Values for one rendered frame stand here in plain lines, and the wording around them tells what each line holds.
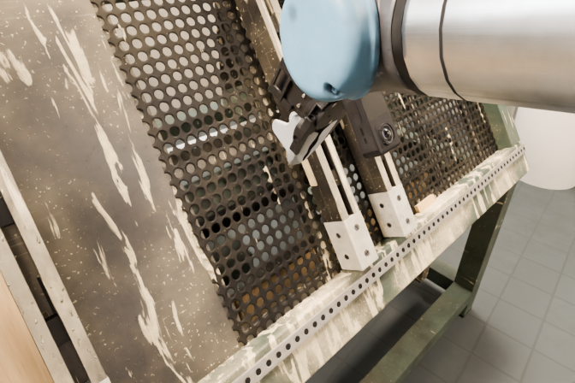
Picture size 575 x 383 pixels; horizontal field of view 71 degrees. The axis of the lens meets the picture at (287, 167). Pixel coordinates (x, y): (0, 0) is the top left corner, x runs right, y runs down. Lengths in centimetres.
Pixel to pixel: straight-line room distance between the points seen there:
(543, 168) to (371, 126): 291
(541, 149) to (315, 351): 260
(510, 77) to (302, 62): 11
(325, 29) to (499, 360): 198
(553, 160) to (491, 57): 311
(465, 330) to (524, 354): 24
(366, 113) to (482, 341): 179
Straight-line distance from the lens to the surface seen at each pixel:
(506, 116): 170
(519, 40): 18
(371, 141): 45
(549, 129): 319
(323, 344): 93
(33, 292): 72
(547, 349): 226
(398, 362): 174
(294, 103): 49
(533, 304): 242
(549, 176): 336
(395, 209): 106
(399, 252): 108
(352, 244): 94
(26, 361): 75
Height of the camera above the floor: 160
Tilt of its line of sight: 31 degrees down
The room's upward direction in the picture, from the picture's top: straight up
